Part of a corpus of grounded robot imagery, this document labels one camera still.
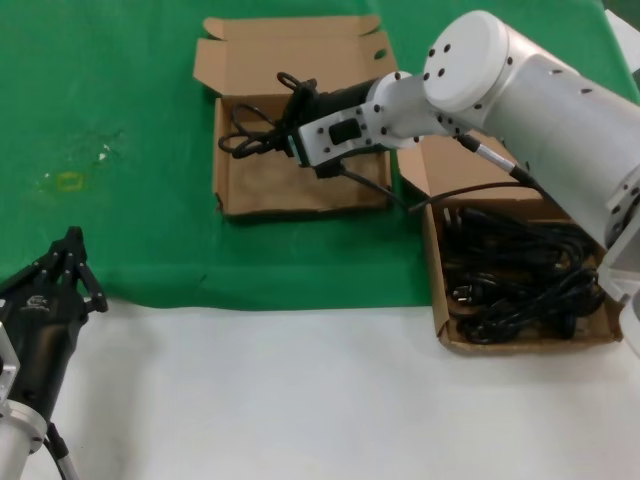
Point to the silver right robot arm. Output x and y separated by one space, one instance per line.
550 100

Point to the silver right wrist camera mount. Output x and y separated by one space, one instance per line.
345 132

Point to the dark green object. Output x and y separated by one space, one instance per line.
636 85

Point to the white paper sheet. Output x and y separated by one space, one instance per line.
625 30

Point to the yellow tape square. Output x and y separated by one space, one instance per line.
61 183

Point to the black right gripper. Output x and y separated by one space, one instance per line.
335 100

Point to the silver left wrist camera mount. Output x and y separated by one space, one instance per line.
6 360

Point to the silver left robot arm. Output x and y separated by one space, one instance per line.
15 440

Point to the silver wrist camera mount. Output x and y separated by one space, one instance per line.
345 132
6 360

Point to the open cardboard box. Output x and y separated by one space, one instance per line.
280 50
450 170

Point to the green table cloth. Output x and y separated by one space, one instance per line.
125 75

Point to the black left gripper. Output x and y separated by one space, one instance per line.
45 330

